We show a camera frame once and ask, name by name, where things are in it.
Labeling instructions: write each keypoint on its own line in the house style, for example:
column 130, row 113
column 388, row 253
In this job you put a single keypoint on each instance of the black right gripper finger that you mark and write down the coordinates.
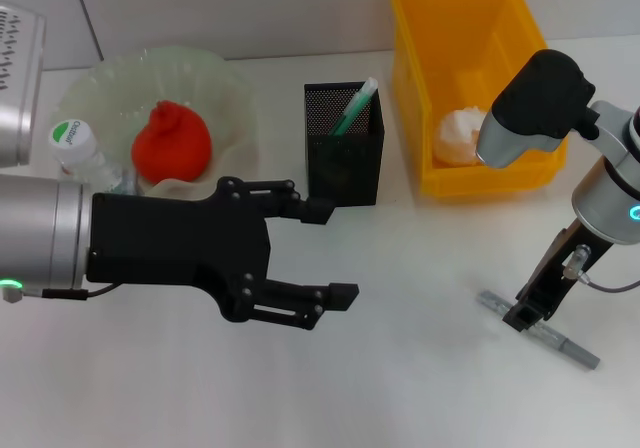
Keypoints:
column 522, row 318

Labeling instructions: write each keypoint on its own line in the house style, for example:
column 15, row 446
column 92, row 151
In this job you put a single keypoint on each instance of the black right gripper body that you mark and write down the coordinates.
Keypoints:
column 560, row 268

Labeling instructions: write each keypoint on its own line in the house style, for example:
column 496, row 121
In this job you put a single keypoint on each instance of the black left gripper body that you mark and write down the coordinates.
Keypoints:
column 170, row 243

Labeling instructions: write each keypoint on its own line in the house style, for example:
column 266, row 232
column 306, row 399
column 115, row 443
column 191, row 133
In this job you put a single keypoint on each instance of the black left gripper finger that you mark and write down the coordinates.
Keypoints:
column 315, row 210
column 342, row 295

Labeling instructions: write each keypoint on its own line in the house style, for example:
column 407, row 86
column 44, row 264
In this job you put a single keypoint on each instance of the grey marker pen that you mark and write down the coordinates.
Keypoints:
column 575, row 350

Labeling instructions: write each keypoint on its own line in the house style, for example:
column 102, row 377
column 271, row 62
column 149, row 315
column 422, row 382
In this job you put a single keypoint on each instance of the red-orange fruit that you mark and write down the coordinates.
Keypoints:
column 170, row 148

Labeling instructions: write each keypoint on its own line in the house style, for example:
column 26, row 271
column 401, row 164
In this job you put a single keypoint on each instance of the light green pen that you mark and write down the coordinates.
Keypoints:
column 357, row 105

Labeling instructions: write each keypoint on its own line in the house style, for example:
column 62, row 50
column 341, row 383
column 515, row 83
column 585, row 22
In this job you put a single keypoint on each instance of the clear water bottle green label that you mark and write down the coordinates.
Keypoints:
column 80, row 153

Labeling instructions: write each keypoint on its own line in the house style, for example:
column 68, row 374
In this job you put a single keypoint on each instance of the white paper ball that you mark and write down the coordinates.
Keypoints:
column 457, row 135

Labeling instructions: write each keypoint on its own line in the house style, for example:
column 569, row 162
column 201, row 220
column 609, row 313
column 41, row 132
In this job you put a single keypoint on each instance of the black mesh pen holder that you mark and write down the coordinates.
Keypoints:
column 345, row 178

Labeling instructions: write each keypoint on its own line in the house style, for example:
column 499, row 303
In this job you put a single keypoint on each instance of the translucent green wavy fruit bowl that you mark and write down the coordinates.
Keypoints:
column 215, row 93

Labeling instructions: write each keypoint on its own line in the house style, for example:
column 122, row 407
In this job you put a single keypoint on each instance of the silver connector plug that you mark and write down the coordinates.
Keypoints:
column 129, row 183
column 575, row 263

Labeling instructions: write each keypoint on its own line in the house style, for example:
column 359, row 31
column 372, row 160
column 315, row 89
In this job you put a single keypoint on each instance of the yellow plastic storage bin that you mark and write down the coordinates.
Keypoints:
column 450, row 43

